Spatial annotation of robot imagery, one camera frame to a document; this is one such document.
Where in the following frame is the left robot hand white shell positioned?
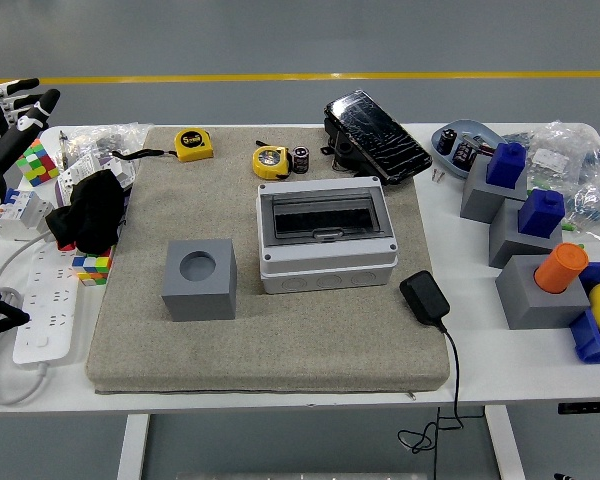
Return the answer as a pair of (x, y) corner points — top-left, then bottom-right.
(0, 77), (61, 226)

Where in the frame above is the grey junction box clear lid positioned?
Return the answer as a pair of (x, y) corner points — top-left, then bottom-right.
(256, 175), (399, 295)

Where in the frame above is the large colourful puzzle cube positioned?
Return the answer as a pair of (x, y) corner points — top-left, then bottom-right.
(15, 138), (61, 187)

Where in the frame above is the white table leg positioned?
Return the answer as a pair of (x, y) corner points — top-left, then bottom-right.
(115, 413), (151, 480)
(484, 405), (527, 480)

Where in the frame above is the black table control panel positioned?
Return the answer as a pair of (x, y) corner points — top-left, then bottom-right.
(558, 401), (600, 416)

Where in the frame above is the white blue circuit breaker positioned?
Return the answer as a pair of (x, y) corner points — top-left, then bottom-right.
(0, 187), (56, 241)

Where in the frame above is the clear plastic bag of parts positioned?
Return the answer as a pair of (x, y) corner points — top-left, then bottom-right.
(509, 119), (600, 246)
(62, 122), (154, 171)

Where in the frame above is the black cloth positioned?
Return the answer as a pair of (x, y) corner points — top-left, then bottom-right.
(45, 169), (130, 255)

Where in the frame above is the white purple breaker module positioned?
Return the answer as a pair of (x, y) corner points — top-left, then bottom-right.
(87, 152), (136, 190)

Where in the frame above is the blue plastic bin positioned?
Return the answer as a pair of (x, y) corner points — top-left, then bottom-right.
(568, 262), (600, 365)

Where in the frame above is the small colourful puzzle cube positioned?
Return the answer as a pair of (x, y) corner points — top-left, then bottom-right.
(71, 245), (116, 287)

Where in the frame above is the white power strip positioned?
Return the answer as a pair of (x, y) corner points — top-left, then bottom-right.
(12, 238), (81, 365)

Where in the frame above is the grey block holder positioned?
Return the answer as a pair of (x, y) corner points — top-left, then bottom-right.
(459, 154), (529, 225)
(488, 198), (564, 269)
(495, 254), (592, 331)

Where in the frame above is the square yellow tape measure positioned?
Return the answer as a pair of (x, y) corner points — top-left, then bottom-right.
(112, 128), (215, 164)

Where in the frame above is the black power adapter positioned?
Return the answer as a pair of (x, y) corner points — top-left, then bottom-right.
(399, 270), (452, 327)

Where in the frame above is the grey block with round hole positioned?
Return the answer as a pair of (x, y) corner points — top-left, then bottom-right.
(160, 238), (238, 322)

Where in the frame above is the round yellow black tape measure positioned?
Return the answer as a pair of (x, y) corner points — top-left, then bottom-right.
(252, 145), (294, 180)

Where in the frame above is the blue plastic block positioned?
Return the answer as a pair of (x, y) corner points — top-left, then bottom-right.
(485, 142), (527, 190)
(517, 188), (566, 239)

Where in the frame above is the grey-brown mat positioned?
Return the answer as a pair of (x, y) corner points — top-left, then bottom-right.
(85, 124), (451, 395)

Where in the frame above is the blue-grey oval dish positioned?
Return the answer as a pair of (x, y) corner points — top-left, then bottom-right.
(431, 118), (506, 181)

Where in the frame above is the black case with cracked screen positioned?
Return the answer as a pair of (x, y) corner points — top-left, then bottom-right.
(323, 89), (434, 187)

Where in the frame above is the white switch module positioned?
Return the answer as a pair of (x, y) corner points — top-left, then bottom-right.
(59, 167), (89, 192)

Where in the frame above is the black adapter cord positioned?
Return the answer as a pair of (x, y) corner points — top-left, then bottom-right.
(397, 322), (465, 480)

